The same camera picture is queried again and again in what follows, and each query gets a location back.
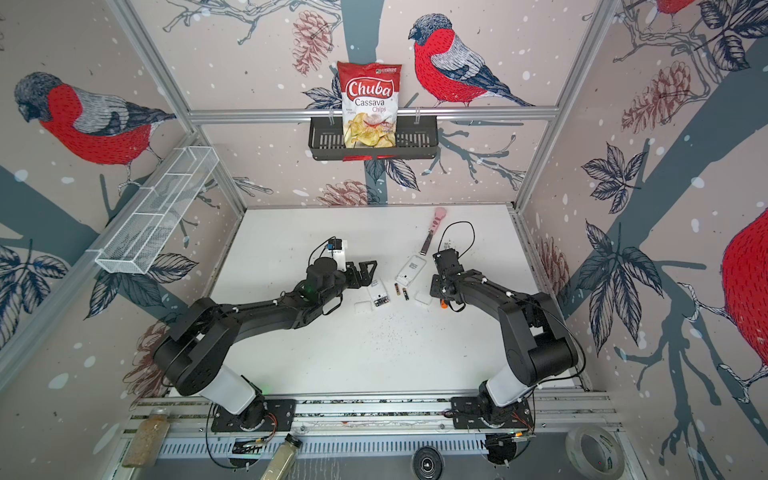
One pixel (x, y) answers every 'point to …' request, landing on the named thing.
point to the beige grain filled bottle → (282, 462)
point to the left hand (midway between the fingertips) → (366, 263)
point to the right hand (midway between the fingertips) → (438, 292)
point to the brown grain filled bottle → (147, 441)
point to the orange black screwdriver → (443, 305)
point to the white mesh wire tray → (138, 241)
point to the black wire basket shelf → (415, 138)
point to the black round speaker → (427, 464)
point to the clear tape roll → (596, 453)
